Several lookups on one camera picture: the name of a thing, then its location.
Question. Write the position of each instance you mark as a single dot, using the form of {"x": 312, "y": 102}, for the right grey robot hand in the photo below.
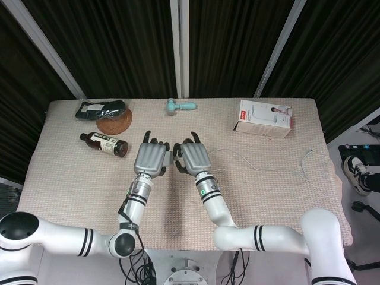
{"x": 194, "y": 155}

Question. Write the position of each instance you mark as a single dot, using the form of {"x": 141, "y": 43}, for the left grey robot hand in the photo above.
{"x": 150, "y": 157}

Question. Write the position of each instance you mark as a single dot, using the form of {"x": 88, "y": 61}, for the white charger cube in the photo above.
{"x": 170, "y": 158}

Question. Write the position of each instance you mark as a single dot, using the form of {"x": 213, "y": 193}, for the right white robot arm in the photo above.
{"x": 276, "y": 237}

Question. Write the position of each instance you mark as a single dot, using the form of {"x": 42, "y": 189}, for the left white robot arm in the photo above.
{"x": 59, "y": 234}

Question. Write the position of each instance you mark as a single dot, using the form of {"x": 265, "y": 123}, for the round woven brown coaster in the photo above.
{"x": 114, "y": 126}

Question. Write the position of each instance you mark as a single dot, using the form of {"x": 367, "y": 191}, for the brown glass bottle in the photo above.
{"x": 104, "y": 144}

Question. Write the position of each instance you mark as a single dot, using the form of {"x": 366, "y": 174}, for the teal massage hammer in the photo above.
{"x": 178, "y": 106}

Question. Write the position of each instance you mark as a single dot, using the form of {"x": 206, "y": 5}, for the pink waffle tablecloth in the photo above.
{"x": 89, "y": 184}

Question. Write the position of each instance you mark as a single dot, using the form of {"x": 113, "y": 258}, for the black item in plastic bag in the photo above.
{"x": 98, "y": 109}

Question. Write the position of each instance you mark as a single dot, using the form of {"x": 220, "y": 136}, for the white product carton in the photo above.
{"x": 261, "y": 121}

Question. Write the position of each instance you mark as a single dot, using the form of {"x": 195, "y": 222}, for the black pleated curtain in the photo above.
{"x": 118, "y": 44}

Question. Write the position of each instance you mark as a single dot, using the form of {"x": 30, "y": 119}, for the black and white sneaker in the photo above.
{"x": 354, "y": 173}

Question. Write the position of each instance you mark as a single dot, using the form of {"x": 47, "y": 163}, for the black flat device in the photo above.
{"x": 359, "y": 151}

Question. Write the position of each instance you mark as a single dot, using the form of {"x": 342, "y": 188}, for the black chair base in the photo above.
{"x": 363, "y": 207}

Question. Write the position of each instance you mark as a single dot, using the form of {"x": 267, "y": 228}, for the black trouser leg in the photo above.
{"x": 373, "y": 182}

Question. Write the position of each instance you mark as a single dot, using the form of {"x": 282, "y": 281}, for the aluminium frame post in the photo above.
{"x": 44, "y": 44}
{"x": 179, "y": 44}
{"x": 279, "y": 44}

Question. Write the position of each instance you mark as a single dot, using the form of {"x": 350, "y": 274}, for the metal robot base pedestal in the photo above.
{"x": 184, "y": 276}

